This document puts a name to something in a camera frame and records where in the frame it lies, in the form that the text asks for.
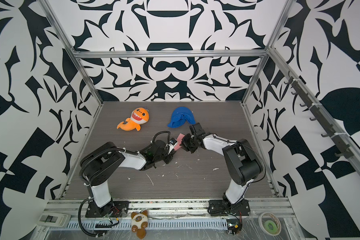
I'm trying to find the pink paper sheet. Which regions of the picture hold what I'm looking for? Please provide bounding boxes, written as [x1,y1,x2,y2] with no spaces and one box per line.
[174,134,185,151]

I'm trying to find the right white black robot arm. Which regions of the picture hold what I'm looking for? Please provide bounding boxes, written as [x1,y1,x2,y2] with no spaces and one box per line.
[181,123,265,217]

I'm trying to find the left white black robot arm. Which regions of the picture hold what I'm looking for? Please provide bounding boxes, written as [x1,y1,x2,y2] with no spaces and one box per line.
[79,138,179,218]

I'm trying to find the blue cloth cap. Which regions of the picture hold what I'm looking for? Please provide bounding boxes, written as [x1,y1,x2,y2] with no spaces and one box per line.
[168,107,196,128]

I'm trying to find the orange shark plush toy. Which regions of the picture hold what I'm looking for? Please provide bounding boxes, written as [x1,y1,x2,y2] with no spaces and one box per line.
[117,108,150,131]

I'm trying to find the brown white plush toy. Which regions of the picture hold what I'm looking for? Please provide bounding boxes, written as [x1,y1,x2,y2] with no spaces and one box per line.
[131,210,149,240]

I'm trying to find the small electronics board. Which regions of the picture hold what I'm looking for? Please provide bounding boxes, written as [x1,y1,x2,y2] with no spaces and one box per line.
[227,219,243,235]

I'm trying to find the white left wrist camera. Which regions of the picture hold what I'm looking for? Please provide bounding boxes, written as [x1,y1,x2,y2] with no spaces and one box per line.
[168,138,178,153]

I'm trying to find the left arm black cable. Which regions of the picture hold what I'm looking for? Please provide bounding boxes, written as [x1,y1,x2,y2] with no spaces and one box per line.
[77,197,121,238]

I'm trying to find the white switch box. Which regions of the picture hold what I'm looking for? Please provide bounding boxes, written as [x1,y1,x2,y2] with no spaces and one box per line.
[38,212,71,228]

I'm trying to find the black hook rail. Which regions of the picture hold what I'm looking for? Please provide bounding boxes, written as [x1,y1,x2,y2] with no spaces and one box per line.
[285,71,355,159]

